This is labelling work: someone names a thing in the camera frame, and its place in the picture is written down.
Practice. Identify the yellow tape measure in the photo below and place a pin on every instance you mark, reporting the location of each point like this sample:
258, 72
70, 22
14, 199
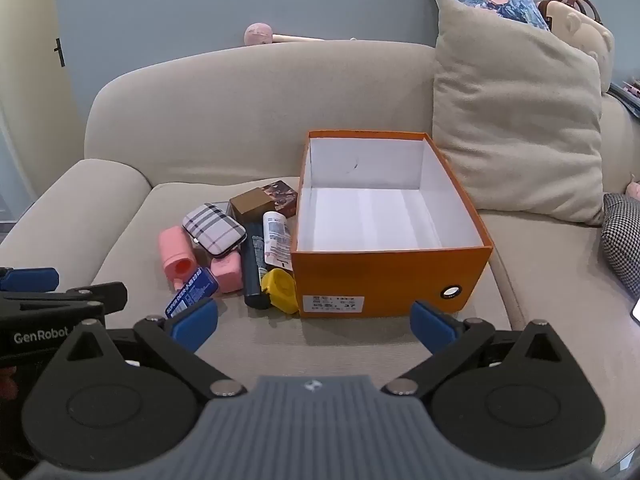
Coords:
280, 287

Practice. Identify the beige throw pillow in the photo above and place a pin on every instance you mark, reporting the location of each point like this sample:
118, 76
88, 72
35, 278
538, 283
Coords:
516, 112

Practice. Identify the beige sofa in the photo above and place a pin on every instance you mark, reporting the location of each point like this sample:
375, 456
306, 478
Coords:
167, 138

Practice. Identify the houndstooth fabric cushion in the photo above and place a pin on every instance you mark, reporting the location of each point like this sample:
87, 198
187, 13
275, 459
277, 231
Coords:
620, 239

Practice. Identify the brown cardboard cube box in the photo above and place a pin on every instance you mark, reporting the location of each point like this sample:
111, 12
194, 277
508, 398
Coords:
251, 205

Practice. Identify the pink silicone block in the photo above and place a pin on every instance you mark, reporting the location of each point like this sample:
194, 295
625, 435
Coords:
227, 272

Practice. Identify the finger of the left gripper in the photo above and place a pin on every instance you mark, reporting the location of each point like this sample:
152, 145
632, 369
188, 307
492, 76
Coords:
113, 295
29, 280

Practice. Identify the cream bear bag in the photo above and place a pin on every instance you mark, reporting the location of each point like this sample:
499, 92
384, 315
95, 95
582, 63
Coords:
578, 23

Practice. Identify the orange cardboard box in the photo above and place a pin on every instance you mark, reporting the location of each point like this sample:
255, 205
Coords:
381, 223

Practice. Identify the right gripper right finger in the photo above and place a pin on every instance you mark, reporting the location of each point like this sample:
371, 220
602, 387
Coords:
452, 344

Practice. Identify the dark art print box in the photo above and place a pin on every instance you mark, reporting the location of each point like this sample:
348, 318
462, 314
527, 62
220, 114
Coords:
284, 197

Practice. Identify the pink silicone cup holder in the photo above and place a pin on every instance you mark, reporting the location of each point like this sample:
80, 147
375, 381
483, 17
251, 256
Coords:
177, 255

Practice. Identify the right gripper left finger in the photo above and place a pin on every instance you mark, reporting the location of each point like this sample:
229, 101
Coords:
171, 344

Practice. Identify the plaid glasses case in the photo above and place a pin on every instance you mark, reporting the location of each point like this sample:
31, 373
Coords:
214, 230

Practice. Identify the black door handle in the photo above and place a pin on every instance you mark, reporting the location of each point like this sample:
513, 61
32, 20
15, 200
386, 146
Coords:
58, 49

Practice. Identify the white tube bottle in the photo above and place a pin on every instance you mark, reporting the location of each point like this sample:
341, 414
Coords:
277, 241

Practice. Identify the black spray bottle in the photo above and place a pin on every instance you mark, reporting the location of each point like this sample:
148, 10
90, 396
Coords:
254, 267

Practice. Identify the pink plush toy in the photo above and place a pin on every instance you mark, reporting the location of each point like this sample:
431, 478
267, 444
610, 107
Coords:
262, 33

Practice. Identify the blue Super Deer tin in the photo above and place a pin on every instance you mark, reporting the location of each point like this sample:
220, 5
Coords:
199, 286

